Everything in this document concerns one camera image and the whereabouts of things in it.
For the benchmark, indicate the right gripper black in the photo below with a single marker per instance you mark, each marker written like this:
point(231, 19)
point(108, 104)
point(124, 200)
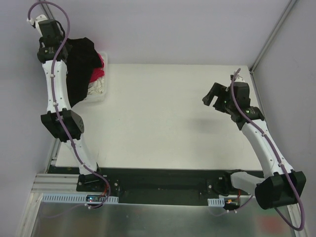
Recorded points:
point(219, 99)

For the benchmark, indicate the black graphic t shirt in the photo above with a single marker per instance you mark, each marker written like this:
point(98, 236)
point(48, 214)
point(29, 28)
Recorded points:
point(82, 60)

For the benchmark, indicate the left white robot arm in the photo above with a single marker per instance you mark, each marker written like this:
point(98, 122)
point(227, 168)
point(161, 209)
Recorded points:
point(59, 119)

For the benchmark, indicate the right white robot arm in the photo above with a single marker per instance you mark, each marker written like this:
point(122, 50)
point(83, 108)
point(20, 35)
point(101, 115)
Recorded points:
point(281, 185)

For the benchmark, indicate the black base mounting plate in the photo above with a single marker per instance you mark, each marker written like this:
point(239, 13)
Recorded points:
point(152, 186)

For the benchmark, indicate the white plastic basket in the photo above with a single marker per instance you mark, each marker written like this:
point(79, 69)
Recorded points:
point(100, 97)

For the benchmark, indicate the white t shirt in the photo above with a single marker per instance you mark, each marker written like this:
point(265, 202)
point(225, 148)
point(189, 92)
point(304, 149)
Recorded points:
point(97, 87)

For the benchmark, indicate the pink t shirt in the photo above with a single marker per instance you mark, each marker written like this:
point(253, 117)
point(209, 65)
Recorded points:
point(98, 72)

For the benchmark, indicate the right white cable duct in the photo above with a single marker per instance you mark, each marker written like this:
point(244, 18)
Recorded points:
point(216, 202)

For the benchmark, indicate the white cable duct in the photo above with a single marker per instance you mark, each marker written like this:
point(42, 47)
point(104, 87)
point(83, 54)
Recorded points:
point(79, 199)
point(216, 202)

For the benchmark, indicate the left white cable duct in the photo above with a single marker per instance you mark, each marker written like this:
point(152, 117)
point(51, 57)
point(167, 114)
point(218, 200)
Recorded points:
point(79, 199)

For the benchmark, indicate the aluminium frame rail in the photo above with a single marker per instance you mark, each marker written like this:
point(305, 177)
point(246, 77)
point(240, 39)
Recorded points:
point(55, 183)

